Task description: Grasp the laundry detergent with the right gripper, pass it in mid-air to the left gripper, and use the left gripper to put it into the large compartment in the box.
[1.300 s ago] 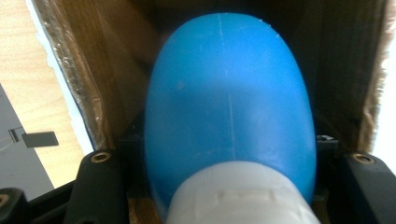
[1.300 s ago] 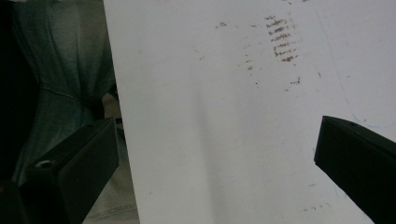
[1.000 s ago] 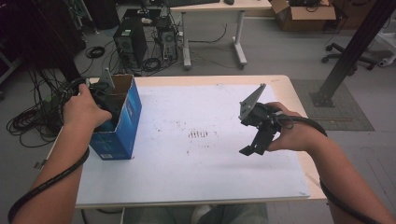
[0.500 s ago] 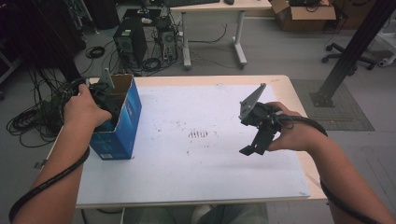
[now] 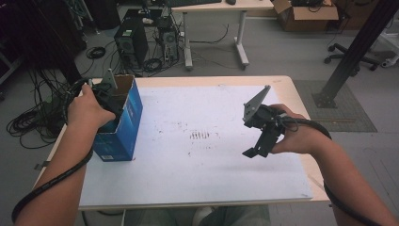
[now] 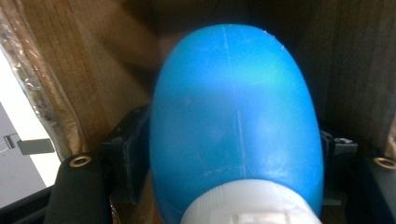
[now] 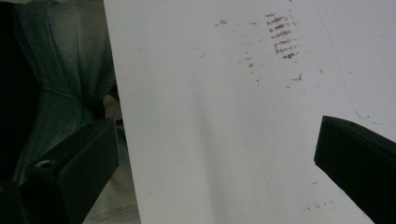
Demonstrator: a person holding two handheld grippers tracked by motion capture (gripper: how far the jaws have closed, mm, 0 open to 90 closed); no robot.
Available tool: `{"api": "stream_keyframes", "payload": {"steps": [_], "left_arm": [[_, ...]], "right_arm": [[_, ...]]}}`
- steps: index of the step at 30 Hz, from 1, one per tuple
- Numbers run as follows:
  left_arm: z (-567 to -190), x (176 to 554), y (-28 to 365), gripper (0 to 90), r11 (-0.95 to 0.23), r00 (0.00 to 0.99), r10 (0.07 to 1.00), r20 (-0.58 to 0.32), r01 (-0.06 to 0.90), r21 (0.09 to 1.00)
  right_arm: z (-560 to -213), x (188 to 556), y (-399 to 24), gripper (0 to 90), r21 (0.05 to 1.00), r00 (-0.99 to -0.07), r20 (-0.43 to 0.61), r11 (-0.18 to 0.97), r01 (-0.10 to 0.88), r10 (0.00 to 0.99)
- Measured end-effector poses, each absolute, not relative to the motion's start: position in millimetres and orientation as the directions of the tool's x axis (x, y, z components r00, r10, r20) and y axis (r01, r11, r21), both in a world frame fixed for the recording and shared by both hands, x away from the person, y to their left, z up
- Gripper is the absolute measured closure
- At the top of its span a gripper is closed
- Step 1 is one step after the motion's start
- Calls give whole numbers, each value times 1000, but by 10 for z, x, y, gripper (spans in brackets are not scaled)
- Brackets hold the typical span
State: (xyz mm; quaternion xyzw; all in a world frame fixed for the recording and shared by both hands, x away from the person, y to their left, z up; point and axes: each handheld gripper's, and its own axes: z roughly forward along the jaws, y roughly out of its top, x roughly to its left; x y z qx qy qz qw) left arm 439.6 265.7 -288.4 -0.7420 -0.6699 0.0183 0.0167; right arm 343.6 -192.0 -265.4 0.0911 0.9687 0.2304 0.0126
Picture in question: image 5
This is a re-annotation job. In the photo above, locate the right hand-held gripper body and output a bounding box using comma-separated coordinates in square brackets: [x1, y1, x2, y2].
[242, 84, 287, 137]

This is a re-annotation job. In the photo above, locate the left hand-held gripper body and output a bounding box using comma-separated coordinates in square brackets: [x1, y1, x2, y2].
[92, 68, 124, 119]

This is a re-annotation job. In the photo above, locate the blue cardboard box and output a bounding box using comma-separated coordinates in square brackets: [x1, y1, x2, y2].
[91, 73, 144, 163]

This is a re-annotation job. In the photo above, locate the person's left hand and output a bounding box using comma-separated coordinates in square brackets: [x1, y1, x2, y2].
[67, 84, 117, 139]

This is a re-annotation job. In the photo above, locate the person's right hand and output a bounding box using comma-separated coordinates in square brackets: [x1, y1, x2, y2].
[270, 103, 327, 155]

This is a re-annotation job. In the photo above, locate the white paper sheet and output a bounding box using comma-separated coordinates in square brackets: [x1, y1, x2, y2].
[78, 85, 314, 209]

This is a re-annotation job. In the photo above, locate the black computer tower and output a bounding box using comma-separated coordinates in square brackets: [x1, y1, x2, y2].
[113, 15, 151, 71]

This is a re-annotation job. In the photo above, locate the grey floor mat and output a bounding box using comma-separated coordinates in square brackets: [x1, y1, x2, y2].
[293, 79, 378, 133]

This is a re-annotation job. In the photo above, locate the grey computer tower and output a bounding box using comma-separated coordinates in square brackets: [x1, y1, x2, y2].
[156, 17, 181, 63]

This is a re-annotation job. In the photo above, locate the dark curtain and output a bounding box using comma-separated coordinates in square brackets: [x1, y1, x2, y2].
[0, 0, 88, 84]

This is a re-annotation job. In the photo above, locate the black office chair base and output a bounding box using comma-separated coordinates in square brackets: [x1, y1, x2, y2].
[324, 42, 381, 73]

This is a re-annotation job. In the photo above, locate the open cardboard box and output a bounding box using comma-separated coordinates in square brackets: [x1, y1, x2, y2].
[272, 0, 340, 32]

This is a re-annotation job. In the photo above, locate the white desk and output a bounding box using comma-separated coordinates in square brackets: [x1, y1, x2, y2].
[170, 0, 276, 72]

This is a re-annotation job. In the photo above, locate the black keyboard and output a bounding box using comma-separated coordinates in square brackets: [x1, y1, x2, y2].
[166, 0, 222, 8]

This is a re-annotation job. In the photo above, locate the white stand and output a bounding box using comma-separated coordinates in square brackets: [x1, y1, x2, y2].
[380, 31, 399, 69]

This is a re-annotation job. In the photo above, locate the coiled black cable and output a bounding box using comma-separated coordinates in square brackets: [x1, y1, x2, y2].
[85, 46, 107, 60]

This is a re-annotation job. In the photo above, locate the bundle of black floor cables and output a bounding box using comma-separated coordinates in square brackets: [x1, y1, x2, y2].
[6, 67, 70, 151]

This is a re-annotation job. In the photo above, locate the thin black floor cable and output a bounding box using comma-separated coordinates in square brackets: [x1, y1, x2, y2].
[189, 24, 231, 45]

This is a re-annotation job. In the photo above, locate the black metal post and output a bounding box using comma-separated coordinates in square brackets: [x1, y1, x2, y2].
[311, 0, 399, 109]

